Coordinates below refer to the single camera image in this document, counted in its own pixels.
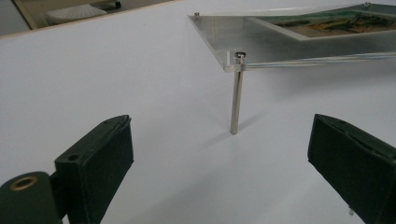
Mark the small metal screw head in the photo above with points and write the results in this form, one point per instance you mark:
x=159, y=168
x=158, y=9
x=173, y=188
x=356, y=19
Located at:
x=196, y=14
x=367, y=4

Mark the colourful painting print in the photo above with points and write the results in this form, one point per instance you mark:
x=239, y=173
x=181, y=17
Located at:
x=330, y=25

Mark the long metal standoff rod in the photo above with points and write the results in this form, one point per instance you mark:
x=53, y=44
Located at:
x=236, y=99

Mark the pale wooden beam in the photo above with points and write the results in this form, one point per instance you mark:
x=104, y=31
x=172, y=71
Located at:
x=26, y=14

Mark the clear acrylic photo frame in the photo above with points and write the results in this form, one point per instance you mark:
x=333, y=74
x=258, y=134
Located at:
x=236, y=37

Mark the white perforated seat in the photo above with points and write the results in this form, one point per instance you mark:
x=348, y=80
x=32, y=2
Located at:
x=74, y=13

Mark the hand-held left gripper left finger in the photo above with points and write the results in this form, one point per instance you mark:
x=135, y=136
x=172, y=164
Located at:
x=93, y=165

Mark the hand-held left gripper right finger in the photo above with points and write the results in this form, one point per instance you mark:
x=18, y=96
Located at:
x=355, y=161

